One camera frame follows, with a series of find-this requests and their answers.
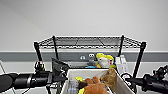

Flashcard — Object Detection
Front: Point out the pale basket with dark spots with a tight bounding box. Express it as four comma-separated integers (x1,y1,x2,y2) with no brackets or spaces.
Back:
59,68,136,94

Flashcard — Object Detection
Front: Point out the clear plastic package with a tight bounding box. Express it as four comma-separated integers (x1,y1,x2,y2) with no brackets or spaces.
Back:
67,82,81,94

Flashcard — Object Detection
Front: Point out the tall white box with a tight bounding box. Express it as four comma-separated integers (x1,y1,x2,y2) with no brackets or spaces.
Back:
114,54,130,75

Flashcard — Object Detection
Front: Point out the tan plush animal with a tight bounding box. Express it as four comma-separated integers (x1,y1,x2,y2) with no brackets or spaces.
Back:
99,68,118,93

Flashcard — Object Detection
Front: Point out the light blue plush toy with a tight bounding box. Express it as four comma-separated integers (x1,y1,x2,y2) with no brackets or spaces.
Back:
84,64,98,70

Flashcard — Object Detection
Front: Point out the yellow and white plush toy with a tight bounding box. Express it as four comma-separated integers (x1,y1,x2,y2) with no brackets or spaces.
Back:
95,52,117,70

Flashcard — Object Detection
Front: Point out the orange-brown plush animal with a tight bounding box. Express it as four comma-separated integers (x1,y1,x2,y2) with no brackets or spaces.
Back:
82,76,110,94

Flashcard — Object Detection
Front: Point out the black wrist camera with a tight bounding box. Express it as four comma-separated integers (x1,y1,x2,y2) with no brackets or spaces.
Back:
152,64,168,80
34,60,46,73

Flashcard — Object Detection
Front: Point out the small grey wall socket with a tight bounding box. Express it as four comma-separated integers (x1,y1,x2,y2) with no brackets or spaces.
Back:
79,54,86,61

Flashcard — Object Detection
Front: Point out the black wire shelf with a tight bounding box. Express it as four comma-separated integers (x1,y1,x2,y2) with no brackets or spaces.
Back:
33,34,148,94

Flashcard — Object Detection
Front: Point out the white door frame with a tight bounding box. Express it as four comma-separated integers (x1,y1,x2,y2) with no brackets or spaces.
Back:
0,59,8,76

